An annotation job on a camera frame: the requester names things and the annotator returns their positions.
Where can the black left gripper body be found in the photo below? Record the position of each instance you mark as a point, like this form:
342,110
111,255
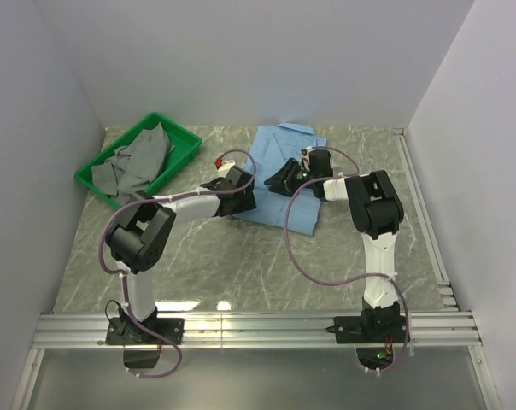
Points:
244,202

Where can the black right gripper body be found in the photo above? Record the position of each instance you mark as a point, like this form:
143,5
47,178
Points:
308,176

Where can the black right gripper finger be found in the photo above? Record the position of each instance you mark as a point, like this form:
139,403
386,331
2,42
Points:
285,188
288,176

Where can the light blue long sleeve shirt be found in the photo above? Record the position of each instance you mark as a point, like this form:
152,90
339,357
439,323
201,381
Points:
272,147

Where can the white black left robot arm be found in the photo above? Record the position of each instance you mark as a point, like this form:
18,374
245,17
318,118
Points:
138,237

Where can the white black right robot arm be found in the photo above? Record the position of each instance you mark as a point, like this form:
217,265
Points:
377,214

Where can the grey long sleeve shirt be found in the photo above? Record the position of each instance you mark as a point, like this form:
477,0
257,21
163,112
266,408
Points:
133,167

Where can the green plastic bin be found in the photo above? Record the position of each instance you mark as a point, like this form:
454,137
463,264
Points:
186,147

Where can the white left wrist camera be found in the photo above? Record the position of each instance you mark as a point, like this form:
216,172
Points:
226,164

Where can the aluminium side rail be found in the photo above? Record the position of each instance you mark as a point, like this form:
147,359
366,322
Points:
443,283

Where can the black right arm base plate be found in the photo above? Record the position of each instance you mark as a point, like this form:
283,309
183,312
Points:
359,330

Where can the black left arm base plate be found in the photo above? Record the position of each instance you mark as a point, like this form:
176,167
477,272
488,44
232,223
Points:
168,331

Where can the aluminium front mounting rail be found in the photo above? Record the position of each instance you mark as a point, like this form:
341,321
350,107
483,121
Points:
274,330

